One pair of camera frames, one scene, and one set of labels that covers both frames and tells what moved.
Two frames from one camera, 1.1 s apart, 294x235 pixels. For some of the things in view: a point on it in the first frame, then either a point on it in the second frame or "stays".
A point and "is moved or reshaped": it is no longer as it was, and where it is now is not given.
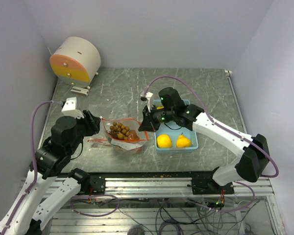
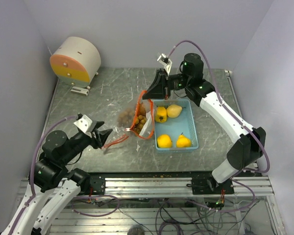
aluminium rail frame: (167, 206) stays
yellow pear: (183, 142) stays
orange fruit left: (163, 141) stays
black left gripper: (92, 123) to (101, 138)
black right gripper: (148, 123) to (160, 87)
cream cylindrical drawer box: (76, 61) stays
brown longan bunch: (119, 130) to (130, 118)
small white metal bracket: (80, 90) stays
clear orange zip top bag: (123, 134) is moved or reshaped
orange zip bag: (91, 139) is moved or reshaped
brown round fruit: (133, 135) is moved or reshaped
